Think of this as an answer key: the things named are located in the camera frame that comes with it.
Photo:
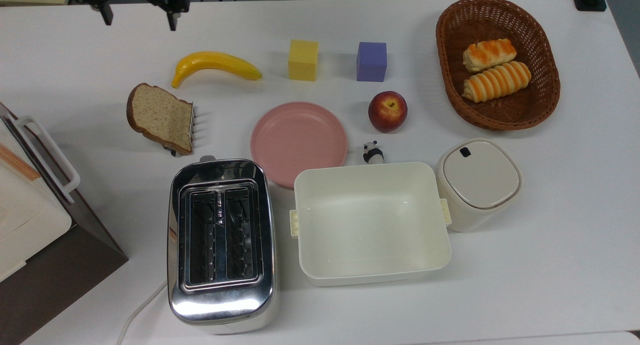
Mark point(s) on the panda figurine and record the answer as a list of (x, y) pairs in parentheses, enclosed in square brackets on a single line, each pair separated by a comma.
[(372, 154)]

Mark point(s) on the orange glazed bread roll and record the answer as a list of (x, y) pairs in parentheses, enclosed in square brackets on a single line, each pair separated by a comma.
[(487, 55)]

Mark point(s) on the pink plate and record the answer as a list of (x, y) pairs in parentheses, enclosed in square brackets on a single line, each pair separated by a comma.
[(297, 140)]

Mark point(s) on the metal toast rack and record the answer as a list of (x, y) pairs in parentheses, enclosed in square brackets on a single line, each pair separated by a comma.
[(193, 125)]

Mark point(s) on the brown bread slice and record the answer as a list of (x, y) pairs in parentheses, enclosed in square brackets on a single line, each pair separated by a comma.
[(157, 115)]

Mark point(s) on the striped long bread roll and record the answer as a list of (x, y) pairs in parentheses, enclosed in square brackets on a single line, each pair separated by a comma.
[(497, 82)]

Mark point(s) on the white plastic storage box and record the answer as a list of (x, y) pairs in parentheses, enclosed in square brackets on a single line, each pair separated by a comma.
[(370, 225)]

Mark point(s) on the purple foam cube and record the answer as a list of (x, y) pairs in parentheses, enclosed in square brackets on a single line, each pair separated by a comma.
[(371, 61)]

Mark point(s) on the cream and chrome toaster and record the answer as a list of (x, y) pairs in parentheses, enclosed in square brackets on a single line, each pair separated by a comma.
[(220, 305)]

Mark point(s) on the brown wicker basket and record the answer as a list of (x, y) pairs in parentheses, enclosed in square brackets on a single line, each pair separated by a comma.
[(447, 45)]

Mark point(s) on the cream toy oven cabinet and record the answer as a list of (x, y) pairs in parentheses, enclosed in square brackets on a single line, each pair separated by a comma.
[(25, 220)]

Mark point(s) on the small white lidded bin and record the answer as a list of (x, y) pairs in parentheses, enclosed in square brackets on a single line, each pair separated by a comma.
[(477, 180)]

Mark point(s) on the yellow foam cube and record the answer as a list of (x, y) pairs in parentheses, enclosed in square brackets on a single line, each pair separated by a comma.
[(303, 60)]

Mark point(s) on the yellow banana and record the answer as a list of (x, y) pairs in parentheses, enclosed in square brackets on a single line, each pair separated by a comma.
[(215, 61)]

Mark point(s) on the red apple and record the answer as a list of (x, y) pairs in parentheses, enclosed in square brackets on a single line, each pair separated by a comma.
[(387, 112)]

